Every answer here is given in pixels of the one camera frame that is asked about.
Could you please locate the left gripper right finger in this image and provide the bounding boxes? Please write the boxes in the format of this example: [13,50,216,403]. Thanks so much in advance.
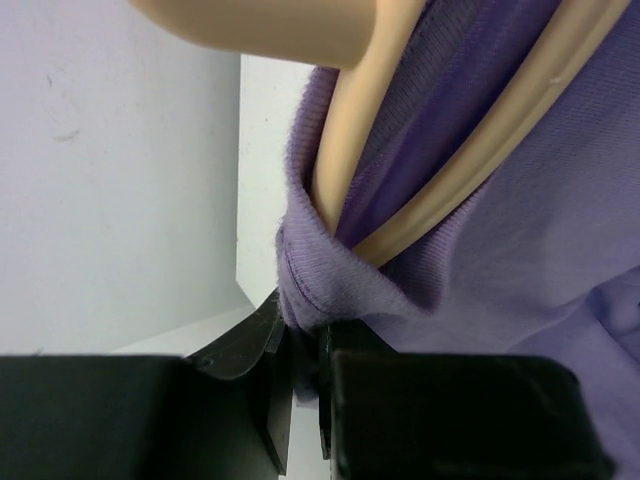
[319,320,615,479]

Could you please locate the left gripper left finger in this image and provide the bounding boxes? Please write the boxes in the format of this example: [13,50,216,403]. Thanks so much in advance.
[1,295,292,479]

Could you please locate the purple t shirt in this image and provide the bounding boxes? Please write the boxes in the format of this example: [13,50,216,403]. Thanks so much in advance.
[276,1,639,479]

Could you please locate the wooden hanger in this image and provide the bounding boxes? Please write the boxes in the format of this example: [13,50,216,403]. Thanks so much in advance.
[136,1,627,266]

